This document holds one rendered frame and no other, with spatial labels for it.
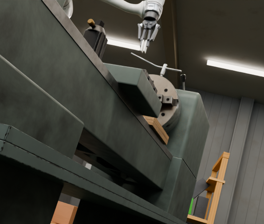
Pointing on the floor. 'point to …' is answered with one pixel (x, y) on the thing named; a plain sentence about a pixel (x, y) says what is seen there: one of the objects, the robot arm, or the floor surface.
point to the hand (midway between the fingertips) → (143, 46)
